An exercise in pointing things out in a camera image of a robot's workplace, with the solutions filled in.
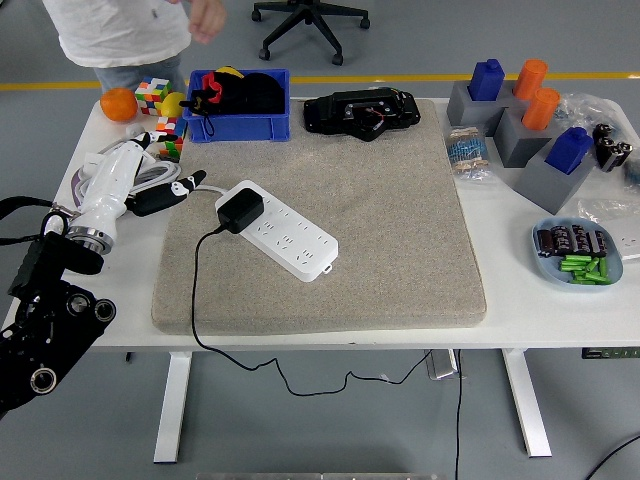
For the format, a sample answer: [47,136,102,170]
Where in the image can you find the person's left hand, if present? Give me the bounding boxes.
[188,0,229,46]

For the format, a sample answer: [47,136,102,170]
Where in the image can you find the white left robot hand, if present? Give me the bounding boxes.
[78,130,208,236]

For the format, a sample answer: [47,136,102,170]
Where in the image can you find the black plug with cord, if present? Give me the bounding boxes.
[191,187,446,397]

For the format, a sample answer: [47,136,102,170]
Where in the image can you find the white power strip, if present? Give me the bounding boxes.
[214,179,340,285]

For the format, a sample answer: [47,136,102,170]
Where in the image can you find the black pouch with red trim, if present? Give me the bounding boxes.
[178,69,244,137]

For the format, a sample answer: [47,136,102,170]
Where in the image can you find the orange fruit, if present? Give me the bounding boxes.
[99,87,139,123]

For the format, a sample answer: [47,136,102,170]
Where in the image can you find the Rubik's cube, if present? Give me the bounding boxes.
[133,76,173,117]
[153,115,189,162]

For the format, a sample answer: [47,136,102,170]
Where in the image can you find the person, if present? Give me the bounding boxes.
[42,0,194,94]

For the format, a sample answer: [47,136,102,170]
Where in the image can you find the black round pouch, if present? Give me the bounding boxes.
[234,72,285,115]

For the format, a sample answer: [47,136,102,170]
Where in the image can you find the yellow lemon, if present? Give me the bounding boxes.
[159,91,188,119]

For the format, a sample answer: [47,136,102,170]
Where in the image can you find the black office chair base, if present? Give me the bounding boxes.
[249,0,371,66]

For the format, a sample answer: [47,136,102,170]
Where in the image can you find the blue plastic bin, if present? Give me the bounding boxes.
[181,68,291,144]

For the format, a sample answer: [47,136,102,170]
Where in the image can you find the black electronic housing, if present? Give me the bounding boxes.
[303,87,421,143]

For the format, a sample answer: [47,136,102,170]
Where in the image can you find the white table leg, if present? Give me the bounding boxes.
[501,348,554,459]
[152,351,194,464]

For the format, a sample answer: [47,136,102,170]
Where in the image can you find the grey-brown mat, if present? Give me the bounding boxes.
[151,98,488,337]

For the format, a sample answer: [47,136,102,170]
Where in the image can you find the grey block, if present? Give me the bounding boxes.
[446,79,516,127]
[513,144,599,216]
[502,81,532,111]
[492,106,561,169]

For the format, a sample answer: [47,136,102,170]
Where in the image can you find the blue square peg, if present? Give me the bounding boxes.
[543,126,595,176]
[467,58,506,102]

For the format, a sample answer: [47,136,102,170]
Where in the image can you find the clear bag of resistors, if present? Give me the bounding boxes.
[443,124,496,185]

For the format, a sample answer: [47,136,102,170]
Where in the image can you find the orange cylinder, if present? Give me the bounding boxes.
[521,87,561,132]
[512,58,550,101]

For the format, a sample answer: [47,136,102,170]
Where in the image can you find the clear plastic bag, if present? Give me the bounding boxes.
[554,92,631,131]

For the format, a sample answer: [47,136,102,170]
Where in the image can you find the light blue plate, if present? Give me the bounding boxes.
[531,215,625,294]

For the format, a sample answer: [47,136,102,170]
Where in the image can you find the bag with white socket panel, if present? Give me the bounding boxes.
[577,197,640,264]

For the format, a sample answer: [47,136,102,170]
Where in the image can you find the black table control panel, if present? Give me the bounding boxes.
[581,346,640,360]

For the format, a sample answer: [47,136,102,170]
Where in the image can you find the purple tape ring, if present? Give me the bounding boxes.
[69,167,89,209]

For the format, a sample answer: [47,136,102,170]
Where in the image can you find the white power strip cable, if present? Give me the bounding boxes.
[74,123,229,214]

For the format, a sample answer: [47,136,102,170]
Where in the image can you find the silver metal bracket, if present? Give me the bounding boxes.
[424,348,464,381]

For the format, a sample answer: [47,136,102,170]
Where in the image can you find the long black floor cable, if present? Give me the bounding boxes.
[452,348,466,480]

